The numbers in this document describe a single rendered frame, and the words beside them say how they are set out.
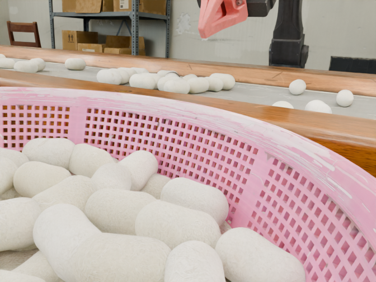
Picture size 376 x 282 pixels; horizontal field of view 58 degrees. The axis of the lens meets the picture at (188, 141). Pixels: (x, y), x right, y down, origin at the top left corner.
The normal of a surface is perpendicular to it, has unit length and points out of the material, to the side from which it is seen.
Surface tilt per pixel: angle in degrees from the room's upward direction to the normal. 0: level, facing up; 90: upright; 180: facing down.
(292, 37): 106
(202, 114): 75
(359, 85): 45
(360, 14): 90
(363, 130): 0
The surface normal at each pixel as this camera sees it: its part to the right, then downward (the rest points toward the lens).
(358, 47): -0.55, 0.25
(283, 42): -0.42, 0.49
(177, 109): -0.57, -0.06
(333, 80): -0.33, -0.52
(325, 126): 0.04, -0.96
